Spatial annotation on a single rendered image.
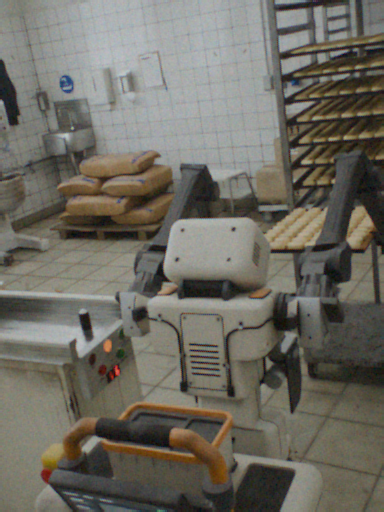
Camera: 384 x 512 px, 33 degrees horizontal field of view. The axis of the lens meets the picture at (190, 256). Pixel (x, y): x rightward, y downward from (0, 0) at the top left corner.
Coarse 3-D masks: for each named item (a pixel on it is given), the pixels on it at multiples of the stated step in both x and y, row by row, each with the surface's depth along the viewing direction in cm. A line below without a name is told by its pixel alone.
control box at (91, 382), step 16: (112, 336) 193; (80, 352) 183; (96, 352) 186; (112, 352) 193; (128, 352) 201; (80, 368) 182; (96, 368) 186; (112, 368) 193; (80, 384) 184; (96, 384) 186
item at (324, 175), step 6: (318, 168) 297; (324, 168) 296; (330, 168) 294; (336, 168) 292; (312, 174) 288; (318, 174) 286; (324, 174) 285; (330, 174) 283; (306, 180) 279; (312, 180) 278; (318, 180) 275; (324, 180) 274; (330, 180) 278
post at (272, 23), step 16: (272, 0) 251; (272, 16) 253; (272, 32) 255; (272, 48) 257; (272, 64) 259; (288, 160) 271; (288, 176) 273; (288, 192) 276; (288, 208) 278; (304, 352) 301
